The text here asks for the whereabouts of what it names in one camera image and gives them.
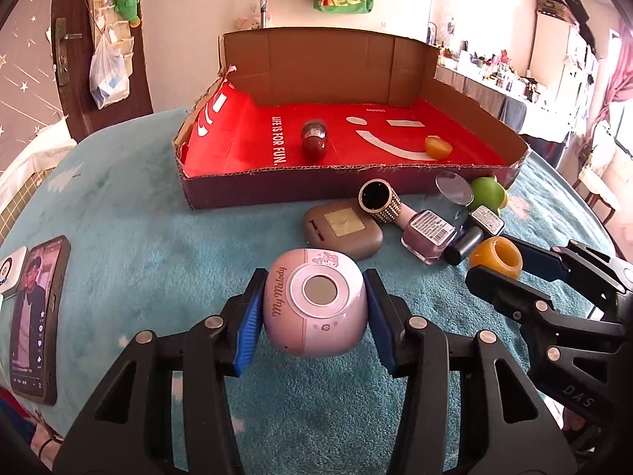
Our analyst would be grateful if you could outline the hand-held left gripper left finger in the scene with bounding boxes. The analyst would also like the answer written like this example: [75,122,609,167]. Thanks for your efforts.
[52,267,270,475]

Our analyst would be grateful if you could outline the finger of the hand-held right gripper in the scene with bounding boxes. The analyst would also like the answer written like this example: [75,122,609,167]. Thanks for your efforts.
[504,236,633,292]
[465,264,624,342]

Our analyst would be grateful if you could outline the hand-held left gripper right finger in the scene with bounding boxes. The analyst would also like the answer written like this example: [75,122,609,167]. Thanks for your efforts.
[362,267,579,475]

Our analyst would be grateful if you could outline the orange ring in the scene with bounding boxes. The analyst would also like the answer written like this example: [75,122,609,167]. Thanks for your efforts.
[469,236,523,280]

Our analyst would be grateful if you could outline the pink round case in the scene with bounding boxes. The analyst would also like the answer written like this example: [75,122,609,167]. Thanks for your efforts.
[262,247,369,358]

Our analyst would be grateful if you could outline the dark nail polish bottle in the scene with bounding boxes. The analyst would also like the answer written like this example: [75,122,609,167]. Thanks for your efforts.
[443,205,506,265]

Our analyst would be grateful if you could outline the green pear toy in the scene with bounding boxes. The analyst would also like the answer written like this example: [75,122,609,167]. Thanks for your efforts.
[469,175,509,216]

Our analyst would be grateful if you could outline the brown square case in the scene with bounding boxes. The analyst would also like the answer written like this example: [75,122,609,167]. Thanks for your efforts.
[303,198,385,260]

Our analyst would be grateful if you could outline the black studded cup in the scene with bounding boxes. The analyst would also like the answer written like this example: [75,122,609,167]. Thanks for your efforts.
[358,178,400,224]

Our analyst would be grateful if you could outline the cardboard box with red lining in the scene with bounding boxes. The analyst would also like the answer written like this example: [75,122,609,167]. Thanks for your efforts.
[172,27,531,210]

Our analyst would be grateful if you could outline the purple nail polish bottle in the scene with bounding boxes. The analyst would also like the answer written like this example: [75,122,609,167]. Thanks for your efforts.
[390,205,458,264]

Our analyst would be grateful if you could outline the wooden chair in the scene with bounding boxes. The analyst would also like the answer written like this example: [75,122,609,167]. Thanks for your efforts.
[574,148,621,219]

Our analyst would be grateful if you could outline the clear glass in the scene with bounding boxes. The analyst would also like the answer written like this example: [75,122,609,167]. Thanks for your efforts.
[435,171,474,228]

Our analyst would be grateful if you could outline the orange half dome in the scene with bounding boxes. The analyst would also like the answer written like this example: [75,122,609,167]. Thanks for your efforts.
[424,135,453,160]

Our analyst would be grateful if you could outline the table with grey cloth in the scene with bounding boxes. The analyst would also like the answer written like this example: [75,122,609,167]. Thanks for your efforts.
[435,64,574,169]

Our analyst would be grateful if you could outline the dark red glitter egg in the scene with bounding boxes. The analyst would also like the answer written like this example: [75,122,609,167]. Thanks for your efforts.
[301,119,333,162]

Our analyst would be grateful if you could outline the white cabinet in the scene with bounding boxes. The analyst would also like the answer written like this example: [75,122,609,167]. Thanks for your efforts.
[529,10,601,122]

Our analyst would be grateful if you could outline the cluster of bottles and jars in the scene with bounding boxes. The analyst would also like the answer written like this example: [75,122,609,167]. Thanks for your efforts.
[428,20,545,105]

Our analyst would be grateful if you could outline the pink curtain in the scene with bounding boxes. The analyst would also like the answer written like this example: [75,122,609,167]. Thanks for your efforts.
[593,17,633,127]

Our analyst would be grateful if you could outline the black smartphone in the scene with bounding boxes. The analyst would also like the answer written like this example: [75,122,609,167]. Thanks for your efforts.
[9,236,71,407]

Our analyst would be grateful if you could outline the small white device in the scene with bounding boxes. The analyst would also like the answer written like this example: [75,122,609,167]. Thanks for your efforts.
[0,246,28,290]

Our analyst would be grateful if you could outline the dark bags on cabinet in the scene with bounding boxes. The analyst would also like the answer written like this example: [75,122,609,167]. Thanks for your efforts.
[536,0,601,50]

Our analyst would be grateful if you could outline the grid patterned mat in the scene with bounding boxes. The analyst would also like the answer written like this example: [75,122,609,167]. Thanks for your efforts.
[0,158,55,243]

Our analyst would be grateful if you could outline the white plastic bag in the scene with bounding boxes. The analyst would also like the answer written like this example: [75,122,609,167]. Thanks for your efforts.
[89,34,132,110]

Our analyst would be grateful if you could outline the star patterned curtain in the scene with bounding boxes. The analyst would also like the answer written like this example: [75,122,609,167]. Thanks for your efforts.
[0,0,75,174]

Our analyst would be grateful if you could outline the green plush toy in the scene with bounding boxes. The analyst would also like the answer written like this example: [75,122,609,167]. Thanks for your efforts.
[113,0,143,28]

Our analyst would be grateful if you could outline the metal door handle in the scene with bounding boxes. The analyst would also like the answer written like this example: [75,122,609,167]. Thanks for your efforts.
[54,17,83,87]

